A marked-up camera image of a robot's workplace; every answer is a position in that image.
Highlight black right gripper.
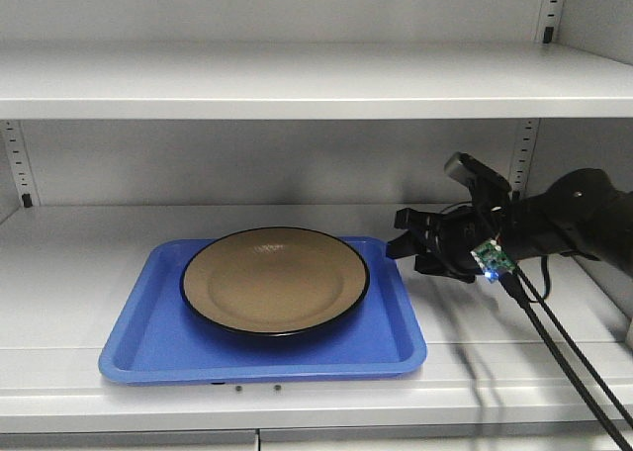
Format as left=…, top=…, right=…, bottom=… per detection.
left=386, top=208, right=494, bottom=283

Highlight beige plate with black rim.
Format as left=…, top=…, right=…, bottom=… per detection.
left=182, top=226, right=370, bottom=336

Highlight blue plastic tray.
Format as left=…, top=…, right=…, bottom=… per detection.
left=98, top=236, right=427, bottom=386

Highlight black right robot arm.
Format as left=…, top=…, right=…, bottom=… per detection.
left=386, top=168, right=632, bottom=283

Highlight grey upper cabinet shelf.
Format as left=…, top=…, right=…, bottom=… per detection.
left=1, top=43, right=632, bottom=120

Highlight green circuit board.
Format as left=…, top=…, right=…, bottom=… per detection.
left=471, top=238, right=516, bottom=282

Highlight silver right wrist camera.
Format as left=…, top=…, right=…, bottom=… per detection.
left=444, top=152, right=511, bottom=193

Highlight black braided cable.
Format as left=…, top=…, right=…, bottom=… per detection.
left=498, top=267, right=633, bottom=451

